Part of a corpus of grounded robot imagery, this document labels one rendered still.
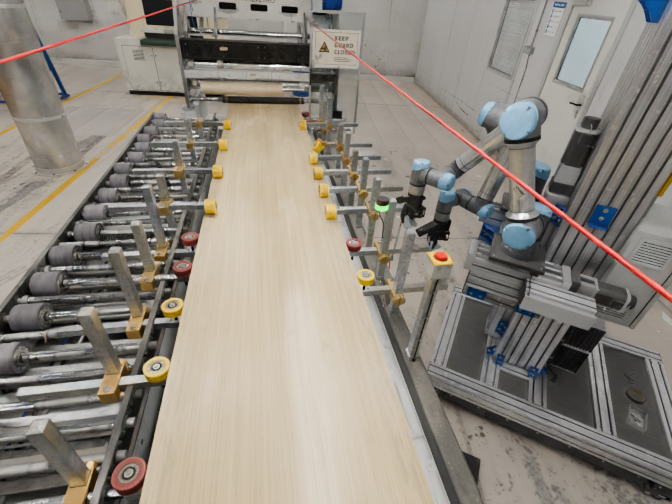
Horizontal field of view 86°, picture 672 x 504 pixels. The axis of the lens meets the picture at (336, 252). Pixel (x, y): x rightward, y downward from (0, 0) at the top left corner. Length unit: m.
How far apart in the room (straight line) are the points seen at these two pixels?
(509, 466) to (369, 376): 1.24
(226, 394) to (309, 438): 0.29
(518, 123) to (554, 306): 0.75
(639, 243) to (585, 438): 1.00
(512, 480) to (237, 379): 1.55
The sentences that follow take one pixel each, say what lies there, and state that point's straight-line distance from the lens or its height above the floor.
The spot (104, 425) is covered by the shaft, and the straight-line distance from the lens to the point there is 1.40.
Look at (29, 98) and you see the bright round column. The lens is 5.06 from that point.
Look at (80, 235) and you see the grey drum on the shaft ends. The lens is 2.26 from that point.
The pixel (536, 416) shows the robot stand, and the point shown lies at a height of 0.23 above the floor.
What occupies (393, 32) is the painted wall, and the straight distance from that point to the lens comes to 10.58.
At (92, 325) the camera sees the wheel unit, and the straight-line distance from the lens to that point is 1.28.
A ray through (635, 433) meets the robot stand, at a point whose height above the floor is 0.21.
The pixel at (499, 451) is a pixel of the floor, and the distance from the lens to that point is 2.35.
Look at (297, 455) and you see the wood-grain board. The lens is 1.12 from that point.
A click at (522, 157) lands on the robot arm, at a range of 1.45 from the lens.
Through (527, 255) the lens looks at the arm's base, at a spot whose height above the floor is 1.07.
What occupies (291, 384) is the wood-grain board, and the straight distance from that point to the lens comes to 1.23.
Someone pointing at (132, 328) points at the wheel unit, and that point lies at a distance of 1.59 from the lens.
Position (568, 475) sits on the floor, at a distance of 2.46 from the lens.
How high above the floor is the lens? 1.93
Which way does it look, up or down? 36 degrees down
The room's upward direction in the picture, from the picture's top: 4 degrees clockwise
